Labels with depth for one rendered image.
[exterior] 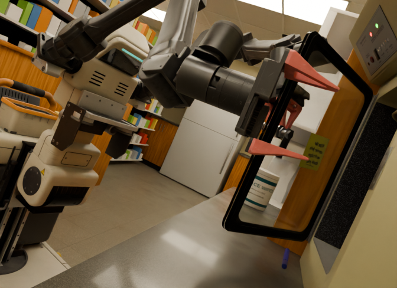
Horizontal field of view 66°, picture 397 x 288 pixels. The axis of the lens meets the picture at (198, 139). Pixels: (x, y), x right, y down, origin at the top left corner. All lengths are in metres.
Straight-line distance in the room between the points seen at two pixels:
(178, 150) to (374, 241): 5.28
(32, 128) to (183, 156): 4.38
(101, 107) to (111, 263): 0.83
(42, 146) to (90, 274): 0.87
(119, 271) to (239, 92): 0.28
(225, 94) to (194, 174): 5.22
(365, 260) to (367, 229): 0.04
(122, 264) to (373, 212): 0.36
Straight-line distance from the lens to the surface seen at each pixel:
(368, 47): 0.79
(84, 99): 1.15
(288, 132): 0.59
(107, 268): 0.43
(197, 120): 5.64
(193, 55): 0.47
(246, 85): 0.41
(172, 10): 0.66
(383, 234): 0.53
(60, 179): 1.21
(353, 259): 0.53
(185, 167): 5.66
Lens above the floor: 1.15
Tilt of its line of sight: 3 degrees down
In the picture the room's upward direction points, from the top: 24 degrees clockwise
